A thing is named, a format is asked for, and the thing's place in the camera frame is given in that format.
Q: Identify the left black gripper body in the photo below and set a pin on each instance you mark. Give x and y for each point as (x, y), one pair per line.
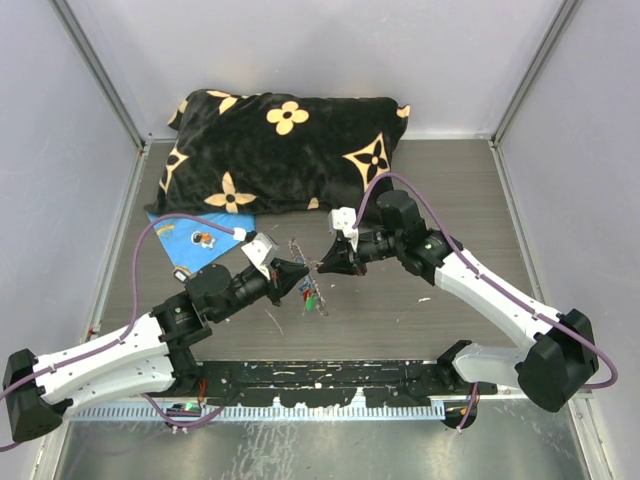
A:
(272, 282)

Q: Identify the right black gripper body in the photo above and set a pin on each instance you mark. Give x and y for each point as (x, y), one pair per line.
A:
(367, 250)

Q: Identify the green tagged key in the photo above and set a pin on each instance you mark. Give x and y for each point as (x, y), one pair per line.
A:
(310, 303)

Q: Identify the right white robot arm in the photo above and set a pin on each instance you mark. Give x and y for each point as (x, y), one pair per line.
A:
(552, 354)

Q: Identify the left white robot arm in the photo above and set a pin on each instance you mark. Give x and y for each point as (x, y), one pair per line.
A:
(152, 355)

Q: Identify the blue tagged key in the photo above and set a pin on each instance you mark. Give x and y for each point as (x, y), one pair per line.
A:
(303, 288)

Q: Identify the black floral plush pillow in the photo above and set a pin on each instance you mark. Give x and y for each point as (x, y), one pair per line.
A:
(273, 153)

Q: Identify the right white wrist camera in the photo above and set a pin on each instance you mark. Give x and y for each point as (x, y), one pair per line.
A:
(343, 220)

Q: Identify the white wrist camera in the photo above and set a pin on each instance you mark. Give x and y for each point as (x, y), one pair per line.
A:
(259, 248)
(343, 220)

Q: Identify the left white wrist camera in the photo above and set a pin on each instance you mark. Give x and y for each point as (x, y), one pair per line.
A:
(259, 248)

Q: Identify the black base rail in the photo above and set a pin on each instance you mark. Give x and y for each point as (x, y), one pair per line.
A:
(384, 383)

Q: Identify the white slotted cable duct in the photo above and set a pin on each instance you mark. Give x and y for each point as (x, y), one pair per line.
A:
(138, 411)

